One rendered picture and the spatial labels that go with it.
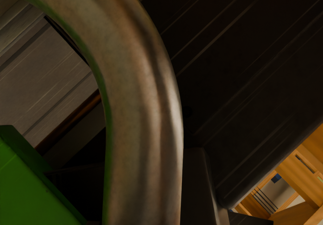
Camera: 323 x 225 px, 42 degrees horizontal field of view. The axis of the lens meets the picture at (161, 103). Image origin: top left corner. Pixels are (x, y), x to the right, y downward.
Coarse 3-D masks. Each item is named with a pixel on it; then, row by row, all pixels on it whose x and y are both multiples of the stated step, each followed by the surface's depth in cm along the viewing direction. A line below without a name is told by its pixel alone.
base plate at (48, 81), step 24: (48, 24) 58; (24, 48) 58; (48, 48) 62; (0, 72) 58; (24, 72) 62; (48, 72) 67; (72, 72) 72; (0, 96) 62; (24, 96) 67; (48, 96) 73; (72, 96) 79; (0, 120) 67; (24, 120) 73; (48, 120) 79
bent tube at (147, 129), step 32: (32, 0) 16; (64, 0) 15; (96, 0) 15; (128, 0) 15; (96, 32) 15; (128, 32) 15; (96, 64) 15; (128, 64) 15; (160, 64) 15; (128, 96) 15; (160, 96) 15; (128, 128) 15; (160, 128) 15; (128, 160) 15; (160, 160) 15; (128, 192) 15; (160, 192) 15; (128, 224) 15; (160, 224) 15
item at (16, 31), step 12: (0, 0) 23; (12, 0) 23; (24, 0) 23; (0, 12) 23; (12, 12) 23; (24, 12) 23; (36, 12) 23; (0, 24) 23; (12, 24) 23; (24, 24) 23; (0, 36) 23; (12, 36) 23; (0, 48) 23
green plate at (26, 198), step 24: (0, 144) 21; (24, 144) 28; (0, 168) 21; (24, 168) 21; (48, 168) 28; (0, 192) 21; (24, 192) 21; (48, 192) 21; (0, 216) 21; (24, 216) 21; (48, 216) 21; (72, 216) 21
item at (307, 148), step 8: (320, 128) 94; (312, 136) 93; (320, 136) 93; (304, 144) 93; (312, 144) 93; (320, 144) 93; (304, 152) 97; (312, 152) 93; (320, 152) 92; (312, 160) 96; (320, 160) 92; (320, 168) 96
